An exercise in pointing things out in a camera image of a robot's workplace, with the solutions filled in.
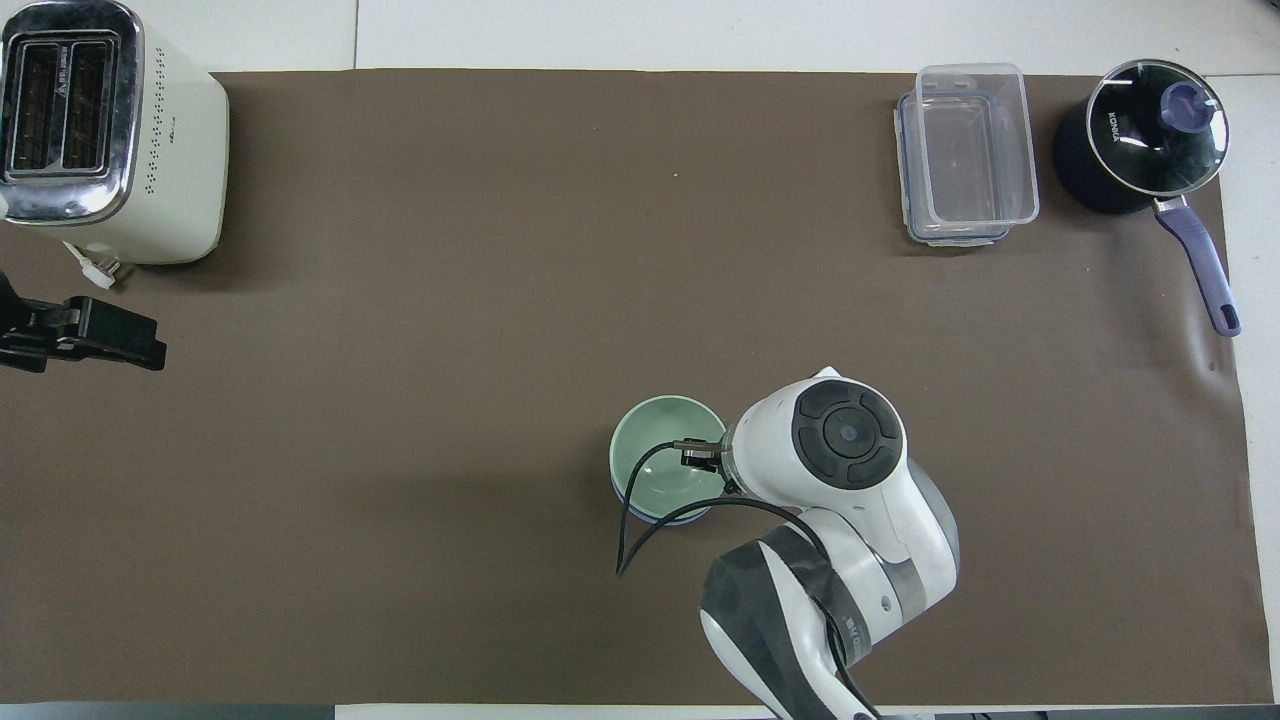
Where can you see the blue bowl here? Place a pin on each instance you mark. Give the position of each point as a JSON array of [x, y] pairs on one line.
[[660, 520]]

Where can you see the white power plug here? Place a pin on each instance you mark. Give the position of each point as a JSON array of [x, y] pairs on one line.
[[98, 268]]

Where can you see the glass pot lid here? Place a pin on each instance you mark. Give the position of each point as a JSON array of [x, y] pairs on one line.
[[1140, 150]]

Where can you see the cream toaster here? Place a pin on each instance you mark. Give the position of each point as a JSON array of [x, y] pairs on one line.
[[170, 170]]

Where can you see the clear plastic container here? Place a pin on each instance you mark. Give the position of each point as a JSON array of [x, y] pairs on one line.
[[975, 150]]

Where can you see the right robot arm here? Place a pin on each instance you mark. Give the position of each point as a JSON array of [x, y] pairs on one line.
[[850, 520]]

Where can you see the black stand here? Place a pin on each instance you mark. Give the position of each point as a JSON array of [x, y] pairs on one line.
[[100, 335]]

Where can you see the green bowl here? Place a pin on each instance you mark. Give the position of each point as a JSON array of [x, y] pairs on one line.
[[655, 470]]

